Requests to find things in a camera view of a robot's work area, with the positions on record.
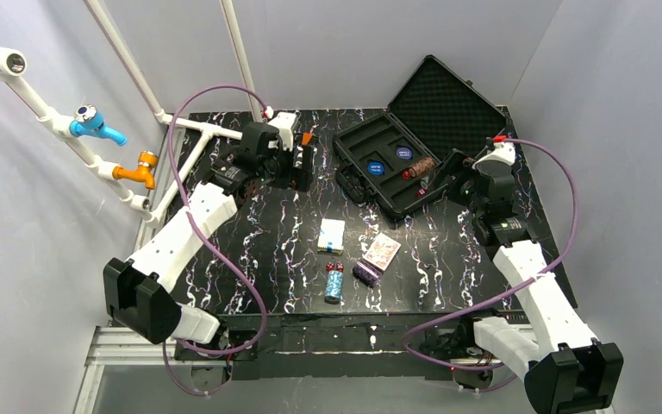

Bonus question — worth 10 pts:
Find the black poker set case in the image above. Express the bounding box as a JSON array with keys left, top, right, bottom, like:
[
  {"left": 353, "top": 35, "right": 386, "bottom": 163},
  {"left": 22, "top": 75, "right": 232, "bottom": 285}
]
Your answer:
[{"left": 333, "top": 54, "right": 509, "bottom": 220}]

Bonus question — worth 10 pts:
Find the blue white card box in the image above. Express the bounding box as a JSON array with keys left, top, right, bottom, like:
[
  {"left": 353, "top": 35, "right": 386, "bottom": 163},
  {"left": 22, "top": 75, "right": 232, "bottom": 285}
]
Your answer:
[{"left": 316, "top": 218, "right": 346, "bottom": 254}]

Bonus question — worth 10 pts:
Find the purple poker chip stack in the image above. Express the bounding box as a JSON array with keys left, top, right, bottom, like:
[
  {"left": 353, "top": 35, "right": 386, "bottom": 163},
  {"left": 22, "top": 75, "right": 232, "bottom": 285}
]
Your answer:
[{"left": 352, "top": 260, "right": 381, "bottom": 288}]

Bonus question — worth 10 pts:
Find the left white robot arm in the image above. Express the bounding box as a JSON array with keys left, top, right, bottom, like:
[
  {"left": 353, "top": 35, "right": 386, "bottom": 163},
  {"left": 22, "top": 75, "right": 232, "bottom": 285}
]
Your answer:
[{"left": 103, "top": 112, "right": 313, "bottom": 344}]

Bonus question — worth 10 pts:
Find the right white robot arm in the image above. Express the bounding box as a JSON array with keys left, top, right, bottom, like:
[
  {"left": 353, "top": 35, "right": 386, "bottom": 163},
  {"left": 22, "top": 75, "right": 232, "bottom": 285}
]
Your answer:
[{"left": 430, "top": 150, "right": 623, "bottom": 413}]

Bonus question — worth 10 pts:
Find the orange poker chip stack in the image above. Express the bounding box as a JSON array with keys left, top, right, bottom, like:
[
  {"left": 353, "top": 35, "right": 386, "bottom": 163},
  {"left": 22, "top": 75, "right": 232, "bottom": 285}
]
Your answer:
[{"left": 408, "top": 157, "right": 436, "bottom": 178}]

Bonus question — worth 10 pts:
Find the small orange clip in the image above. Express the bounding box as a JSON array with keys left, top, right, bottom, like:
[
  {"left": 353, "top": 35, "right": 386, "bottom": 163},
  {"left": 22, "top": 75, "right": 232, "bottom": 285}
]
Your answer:
[{"left": 301, "top": 133, "right": 314, "bottom": 145}]

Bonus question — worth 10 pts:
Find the purple small blind button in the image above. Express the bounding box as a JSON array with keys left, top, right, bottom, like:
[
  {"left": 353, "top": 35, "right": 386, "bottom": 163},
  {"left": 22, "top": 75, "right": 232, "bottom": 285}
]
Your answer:
[{"left": 396, "top": 147, "right": 413, "bottom": 160}]

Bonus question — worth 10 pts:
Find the blue small blind button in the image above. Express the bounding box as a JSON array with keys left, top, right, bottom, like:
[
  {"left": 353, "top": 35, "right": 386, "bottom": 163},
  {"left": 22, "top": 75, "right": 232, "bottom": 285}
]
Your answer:
[{"left": 366, "top": 160, "right": 385, "bottom": 177}]

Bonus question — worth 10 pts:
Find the red backed card deck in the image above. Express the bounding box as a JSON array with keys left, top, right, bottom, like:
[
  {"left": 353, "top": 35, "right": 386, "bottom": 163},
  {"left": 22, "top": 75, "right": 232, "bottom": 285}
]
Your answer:
[{"left": 362, "top": 233, "right": 401, "bottom": 272}]

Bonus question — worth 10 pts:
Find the orange tap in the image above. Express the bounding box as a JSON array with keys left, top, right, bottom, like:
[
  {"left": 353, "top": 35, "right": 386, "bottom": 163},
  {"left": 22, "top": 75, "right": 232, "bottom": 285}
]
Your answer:
[{"left": 112, "top": 151, "right": 159, "bottom": 190}]

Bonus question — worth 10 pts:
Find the light blue chip stack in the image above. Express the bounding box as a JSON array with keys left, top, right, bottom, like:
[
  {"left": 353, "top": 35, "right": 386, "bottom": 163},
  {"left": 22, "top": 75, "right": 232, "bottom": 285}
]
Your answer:
[{"left": 324, "top": 270, "right": 343, "bottom": 304}]

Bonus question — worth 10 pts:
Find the blue tap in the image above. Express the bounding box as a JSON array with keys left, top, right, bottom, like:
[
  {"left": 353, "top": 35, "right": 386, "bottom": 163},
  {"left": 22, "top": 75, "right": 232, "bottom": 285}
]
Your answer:
[{"left": 69, "top": 104, "right": 128, "bottom": 146}]

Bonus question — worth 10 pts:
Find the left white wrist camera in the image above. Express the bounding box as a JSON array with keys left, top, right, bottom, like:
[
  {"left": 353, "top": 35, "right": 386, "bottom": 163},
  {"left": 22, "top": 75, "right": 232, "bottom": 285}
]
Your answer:
[{"left": 268, "top": 112, "right": 298, "bottom": 151}]

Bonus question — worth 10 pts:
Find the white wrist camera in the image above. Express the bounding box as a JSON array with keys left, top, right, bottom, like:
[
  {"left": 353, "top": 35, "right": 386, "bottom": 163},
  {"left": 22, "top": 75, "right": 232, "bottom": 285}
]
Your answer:
[
  {"left": 268, "top": 112, "right": 298, "bottom": 151},
  {"left": 472, "top": 141, "right": 516, "bottom": 169}
]

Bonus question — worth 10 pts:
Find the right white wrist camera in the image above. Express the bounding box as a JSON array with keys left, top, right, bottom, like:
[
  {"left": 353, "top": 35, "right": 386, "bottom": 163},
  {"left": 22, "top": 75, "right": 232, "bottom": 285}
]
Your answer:
[{"left": 472, "top": 141, "right": 516, "bottom": 169}]

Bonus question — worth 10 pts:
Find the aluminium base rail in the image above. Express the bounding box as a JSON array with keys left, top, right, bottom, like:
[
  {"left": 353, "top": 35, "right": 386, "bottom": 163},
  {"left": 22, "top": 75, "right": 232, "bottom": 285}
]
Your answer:
[{"left": 73, "top": 325, "right": 615, "bottom": 414}]

